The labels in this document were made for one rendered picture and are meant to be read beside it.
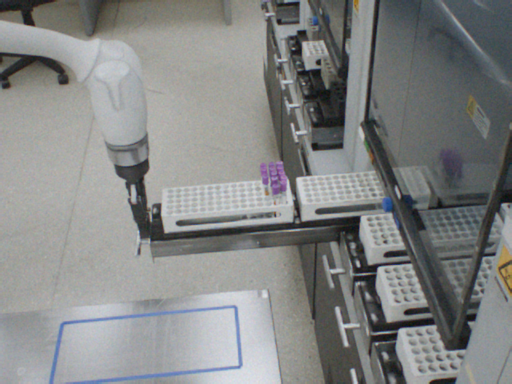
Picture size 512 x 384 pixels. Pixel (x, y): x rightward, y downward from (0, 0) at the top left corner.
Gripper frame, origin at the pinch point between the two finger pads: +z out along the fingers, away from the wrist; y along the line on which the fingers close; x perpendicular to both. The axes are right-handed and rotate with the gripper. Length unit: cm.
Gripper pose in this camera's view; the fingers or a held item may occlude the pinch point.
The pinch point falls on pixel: (144, 226)
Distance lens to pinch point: 143.6
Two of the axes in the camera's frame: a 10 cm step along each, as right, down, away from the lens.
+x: -10.0, 0.8, -0.5
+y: -0.9, -6.3, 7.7
